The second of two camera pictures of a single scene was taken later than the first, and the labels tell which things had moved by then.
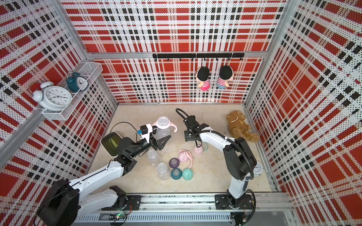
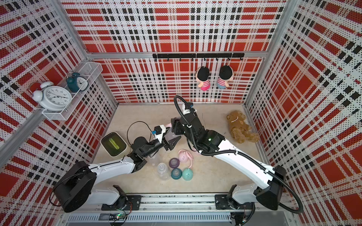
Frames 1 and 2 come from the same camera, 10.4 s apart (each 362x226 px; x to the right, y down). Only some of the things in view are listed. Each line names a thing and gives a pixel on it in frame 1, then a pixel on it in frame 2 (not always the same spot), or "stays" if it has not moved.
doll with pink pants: x=203 y=76 stays
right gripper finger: x=187 y=137 → x=176 y=126
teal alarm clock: x=77 y=83 stays
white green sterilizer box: x=109 y=141 stays
